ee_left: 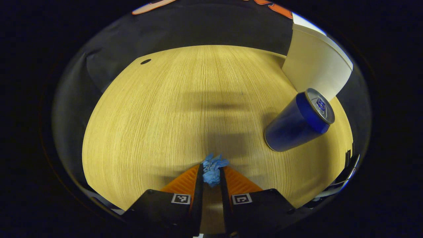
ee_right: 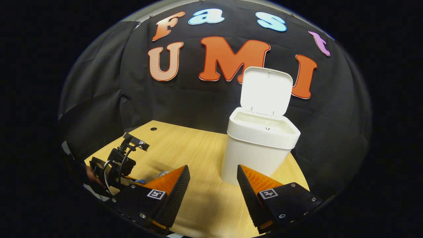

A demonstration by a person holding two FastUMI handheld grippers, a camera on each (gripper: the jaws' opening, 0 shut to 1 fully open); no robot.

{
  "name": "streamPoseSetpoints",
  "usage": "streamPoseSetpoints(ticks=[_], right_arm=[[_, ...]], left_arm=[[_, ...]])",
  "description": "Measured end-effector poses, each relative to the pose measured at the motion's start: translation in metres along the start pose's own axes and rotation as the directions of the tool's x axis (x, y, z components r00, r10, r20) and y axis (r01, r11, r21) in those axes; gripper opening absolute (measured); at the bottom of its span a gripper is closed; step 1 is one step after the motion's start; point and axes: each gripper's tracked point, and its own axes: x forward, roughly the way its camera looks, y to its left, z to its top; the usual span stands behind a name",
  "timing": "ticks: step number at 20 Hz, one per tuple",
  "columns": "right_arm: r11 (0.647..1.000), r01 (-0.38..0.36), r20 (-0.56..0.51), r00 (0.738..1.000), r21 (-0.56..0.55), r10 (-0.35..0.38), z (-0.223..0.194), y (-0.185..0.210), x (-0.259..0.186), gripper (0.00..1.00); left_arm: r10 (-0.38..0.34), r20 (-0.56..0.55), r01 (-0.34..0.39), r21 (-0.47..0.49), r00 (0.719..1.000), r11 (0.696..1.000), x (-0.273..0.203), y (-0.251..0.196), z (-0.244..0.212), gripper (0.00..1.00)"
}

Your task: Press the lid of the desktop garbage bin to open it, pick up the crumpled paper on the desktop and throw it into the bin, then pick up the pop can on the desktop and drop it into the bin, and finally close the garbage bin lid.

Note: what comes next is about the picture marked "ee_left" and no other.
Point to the wooden desktop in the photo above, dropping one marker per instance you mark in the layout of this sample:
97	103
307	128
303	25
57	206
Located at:
165	115

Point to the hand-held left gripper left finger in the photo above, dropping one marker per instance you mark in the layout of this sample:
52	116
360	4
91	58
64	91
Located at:
165	215

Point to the white desktop garbage bin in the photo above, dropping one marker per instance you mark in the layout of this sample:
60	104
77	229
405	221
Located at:
314	62

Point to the blue paper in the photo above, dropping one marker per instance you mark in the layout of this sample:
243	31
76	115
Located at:
212	172

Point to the black backdrop cloth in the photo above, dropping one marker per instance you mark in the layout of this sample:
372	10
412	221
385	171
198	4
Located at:
198	28

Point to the blue pop can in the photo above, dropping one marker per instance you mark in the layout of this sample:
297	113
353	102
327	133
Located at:
294	127

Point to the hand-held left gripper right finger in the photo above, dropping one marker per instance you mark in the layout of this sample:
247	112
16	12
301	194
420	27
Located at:
257	211

